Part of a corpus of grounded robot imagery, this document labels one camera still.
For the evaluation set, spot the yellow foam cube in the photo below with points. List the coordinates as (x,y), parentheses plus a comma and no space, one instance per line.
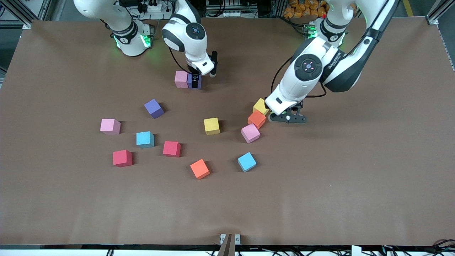
(259,106)
(212,126)

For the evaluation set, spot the purple foam cube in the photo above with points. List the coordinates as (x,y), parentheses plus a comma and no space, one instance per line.
(189,84)
(154,108)

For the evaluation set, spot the white power strip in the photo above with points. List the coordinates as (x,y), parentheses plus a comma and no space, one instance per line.
(156,16)

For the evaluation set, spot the small metal bracket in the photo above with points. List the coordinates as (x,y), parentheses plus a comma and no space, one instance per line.
(222,238)

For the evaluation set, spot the grey equipment box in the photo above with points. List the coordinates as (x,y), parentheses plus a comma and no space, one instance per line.
(227,7)

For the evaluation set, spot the brown paper table cover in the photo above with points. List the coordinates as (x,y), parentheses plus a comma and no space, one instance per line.
(320,195)

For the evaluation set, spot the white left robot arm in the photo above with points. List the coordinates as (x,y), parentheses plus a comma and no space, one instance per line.
(295,87)

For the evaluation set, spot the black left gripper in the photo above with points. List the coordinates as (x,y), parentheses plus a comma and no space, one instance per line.
(266,105)

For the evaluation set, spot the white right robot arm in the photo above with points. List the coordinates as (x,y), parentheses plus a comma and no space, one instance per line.
(197,49)

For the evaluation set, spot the red foam cube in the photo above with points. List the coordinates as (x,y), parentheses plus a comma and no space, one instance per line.
(171,148)
(122,158)

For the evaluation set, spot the pink foam cube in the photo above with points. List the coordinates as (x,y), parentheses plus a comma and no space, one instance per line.
(250,133)
(110,126)
(180,80)

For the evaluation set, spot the orange foam cube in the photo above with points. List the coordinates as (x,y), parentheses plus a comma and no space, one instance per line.
(256,119)
(199,169)

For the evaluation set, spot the brown wooden stick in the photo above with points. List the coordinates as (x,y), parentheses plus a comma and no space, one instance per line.
(227,247)

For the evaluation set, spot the aluminium frame profile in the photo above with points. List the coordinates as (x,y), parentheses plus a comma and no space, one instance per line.
(434,15)
(25,12)

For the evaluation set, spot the blue foam cube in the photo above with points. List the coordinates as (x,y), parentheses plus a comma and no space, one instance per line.
(246,161)
(145,139)

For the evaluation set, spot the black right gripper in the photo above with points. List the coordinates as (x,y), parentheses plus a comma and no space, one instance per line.
(194,76)

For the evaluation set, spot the orange snack packets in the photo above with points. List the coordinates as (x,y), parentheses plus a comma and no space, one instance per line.
(302,9)

